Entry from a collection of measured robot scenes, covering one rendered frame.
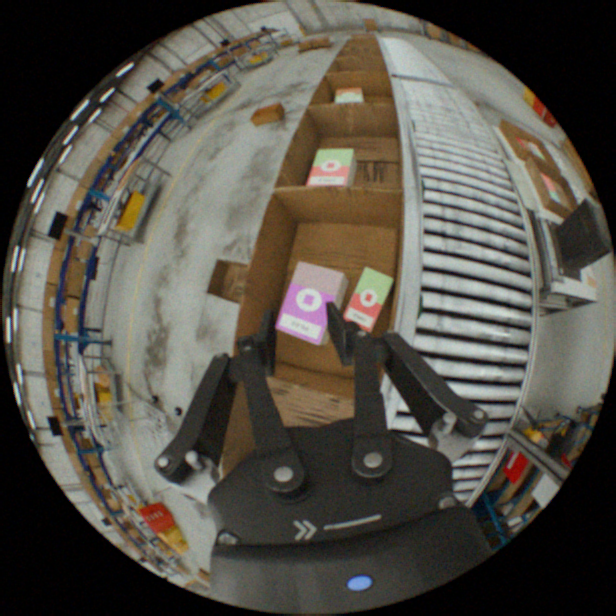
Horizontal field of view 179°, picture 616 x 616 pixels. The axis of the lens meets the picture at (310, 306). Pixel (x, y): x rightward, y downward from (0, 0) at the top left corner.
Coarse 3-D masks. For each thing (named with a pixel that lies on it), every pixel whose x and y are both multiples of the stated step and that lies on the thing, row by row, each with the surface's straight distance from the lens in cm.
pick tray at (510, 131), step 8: (504, 120) 156; (504, 128) 150; (512, 128) 161; (520, 128) 163; (504, 136) 151; (512, 136) 142; (520, 136) 167; (528, 136) 169; (512, 144) 142; (528, 144) 169; (536, 144) 176; (544, 144) 173; (520, 152) 136; (528, 152) 137; (544, 152) 173; (544, 160) 145; (552, 160) 166
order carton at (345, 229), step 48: (288, 192) 52; (336, 192) 48; (384, 192) 46; (288, 240) 60; (336, 240) 58; (384, 240) 57; (288, 288) 59; (240, 336) 46; (288, 336) 57; (336, 384) 45
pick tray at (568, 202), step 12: (528, 156) 133; (528, 168) 133; (540, 168) 143; (552, 168) 146; (540, 180) 123; (552, 180) 153; (564, 180) 158; (540, 192) 123; (564, 192) 159; (552, 204) 120; (564, 204) 146; (576, 204) 151; (564, 216) 132
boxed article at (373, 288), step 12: (372, 276) 50; (384, 276) 50; (360, 288) 50; (372, 288) 50; (384, 288) 50; (360, 300) 49; (372, 300) 49; (384, 300) 49; (348, 312) 49; (360, 312) 49; (372, 312) 49; (360, 324) 49; (372, 324) 49
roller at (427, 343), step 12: (420, 336) 67; (432, 336) 69; (420, 348) 67; (432, 348) 68; (444, 348) 69; (456, 348) 70; (468, 348) 71; (480, 348) 74; (492, 348) 76; (504, 348) 80; (492, 360) 78; (504, 360) 80; (516, 360) 83
